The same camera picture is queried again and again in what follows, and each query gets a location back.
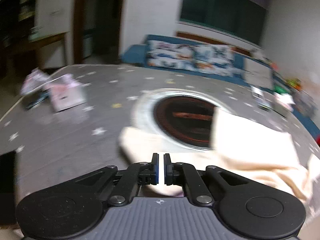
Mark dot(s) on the butterfly pillow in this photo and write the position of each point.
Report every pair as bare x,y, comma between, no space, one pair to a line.
169,55
214,59

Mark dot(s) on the pink white paper box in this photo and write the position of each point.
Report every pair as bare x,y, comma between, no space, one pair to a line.
62,92

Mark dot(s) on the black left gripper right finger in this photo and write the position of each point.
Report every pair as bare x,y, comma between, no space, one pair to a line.
171,172

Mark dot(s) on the grey star-pattern tablecloth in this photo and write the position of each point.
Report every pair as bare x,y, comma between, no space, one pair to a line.
55,147

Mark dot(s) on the blue sofa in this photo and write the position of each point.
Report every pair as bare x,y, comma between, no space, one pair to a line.
136,54

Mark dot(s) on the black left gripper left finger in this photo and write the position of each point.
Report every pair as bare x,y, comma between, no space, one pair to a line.
149,172

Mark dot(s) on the dark window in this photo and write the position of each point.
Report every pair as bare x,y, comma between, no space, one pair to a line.
241,18

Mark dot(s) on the round black induction cooktop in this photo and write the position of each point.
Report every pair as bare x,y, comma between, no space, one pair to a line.
182,117

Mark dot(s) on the white remote control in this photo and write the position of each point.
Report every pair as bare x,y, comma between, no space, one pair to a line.
258,95

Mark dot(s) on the cream sweatshirt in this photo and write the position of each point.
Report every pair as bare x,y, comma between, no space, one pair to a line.
243,147

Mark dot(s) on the left butterfly pillow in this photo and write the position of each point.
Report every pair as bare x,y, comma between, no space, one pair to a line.
169,55

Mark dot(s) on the right butterfly pillow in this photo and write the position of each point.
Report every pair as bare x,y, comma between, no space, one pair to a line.
214,59

